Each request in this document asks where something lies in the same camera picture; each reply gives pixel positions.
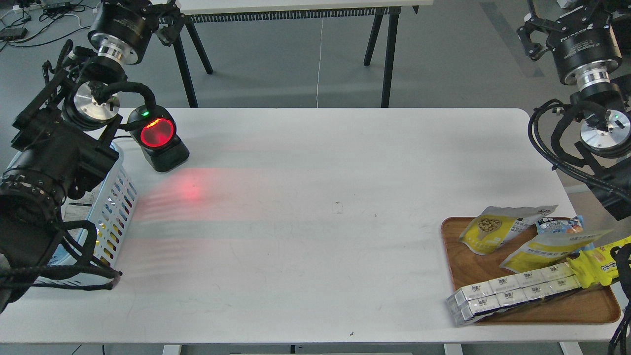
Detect brown wooden tray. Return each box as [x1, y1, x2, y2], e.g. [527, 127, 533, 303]
[440, 217, 621, 326]

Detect yellow white pouch on tray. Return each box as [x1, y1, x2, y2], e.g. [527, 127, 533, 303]
[500, 229, 611, 273]

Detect background table with black legs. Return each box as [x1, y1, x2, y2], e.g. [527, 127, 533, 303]
[168, 0, 434, 108]

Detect yellow snack packet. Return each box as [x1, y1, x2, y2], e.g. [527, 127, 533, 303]
[566, 237, 631, 288]

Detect yellow white snack pouch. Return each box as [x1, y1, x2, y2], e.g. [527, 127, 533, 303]
[459, 205, 558, 255]

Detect white hanging cable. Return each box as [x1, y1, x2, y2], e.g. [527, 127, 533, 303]
[316, 18, 324, 108]

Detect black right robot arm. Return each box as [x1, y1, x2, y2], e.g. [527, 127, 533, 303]
[516, 0, 631, 220]

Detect light blue plastic basket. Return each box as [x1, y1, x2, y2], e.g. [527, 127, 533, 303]
[6, 141, 139, 289]

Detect white boxed snack multipack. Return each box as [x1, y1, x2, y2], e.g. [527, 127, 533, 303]
[446, 263, 581, 326]

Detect black barcode scanner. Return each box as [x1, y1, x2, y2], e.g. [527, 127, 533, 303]
[128, 105, 190, 173]

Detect floor cables and adapters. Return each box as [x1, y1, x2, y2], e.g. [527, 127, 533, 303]
[0, 0, 102, 50]

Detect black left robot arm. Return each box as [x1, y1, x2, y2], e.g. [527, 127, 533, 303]
[1, 0, 189, 310]

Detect white snack package in basket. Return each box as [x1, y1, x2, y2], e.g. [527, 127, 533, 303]
[62, 191, 98, 221]

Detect blue snack bag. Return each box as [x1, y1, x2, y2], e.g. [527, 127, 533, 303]
[535, 216, 584, 236]

